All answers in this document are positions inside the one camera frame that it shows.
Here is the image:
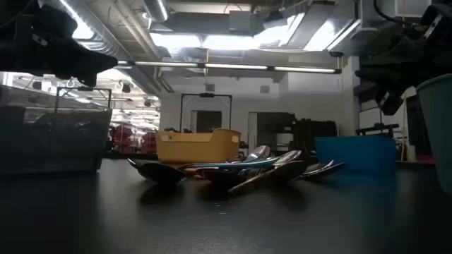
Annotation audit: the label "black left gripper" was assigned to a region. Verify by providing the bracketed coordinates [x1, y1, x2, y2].
[0, 0, 119, 87]

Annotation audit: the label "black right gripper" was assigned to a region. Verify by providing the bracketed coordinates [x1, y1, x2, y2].
[355, 3, 452, 116]

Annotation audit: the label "orange-handled silver utensil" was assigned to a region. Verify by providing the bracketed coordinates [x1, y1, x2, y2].
[183, 167, 206, 177]

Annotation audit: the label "dark blue plastic bin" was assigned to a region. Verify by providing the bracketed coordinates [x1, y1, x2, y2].
[314, 135, 397, 173]

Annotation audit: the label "red storage racks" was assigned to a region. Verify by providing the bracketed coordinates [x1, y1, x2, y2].
[112, 123, 157, 155]

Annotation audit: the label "black cabinet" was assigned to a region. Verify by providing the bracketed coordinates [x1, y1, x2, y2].
[295, 119, 338, 158]

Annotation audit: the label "dark shelving unit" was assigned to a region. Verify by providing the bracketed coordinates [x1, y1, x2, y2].
[256, 111, 296, 158]

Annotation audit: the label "yellow plastic bin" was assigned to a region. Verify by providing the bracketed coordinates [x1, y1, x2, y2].
[155, 128, 243, 165]

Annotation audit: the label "long ceiling light bar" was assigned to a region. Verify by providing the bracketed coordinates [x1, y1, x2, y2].
[116, 60, 343, 74]

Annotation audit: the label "right arm's black cable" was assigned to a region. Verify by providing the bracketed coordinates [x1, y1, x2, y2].
[373, 0, 424, 28]

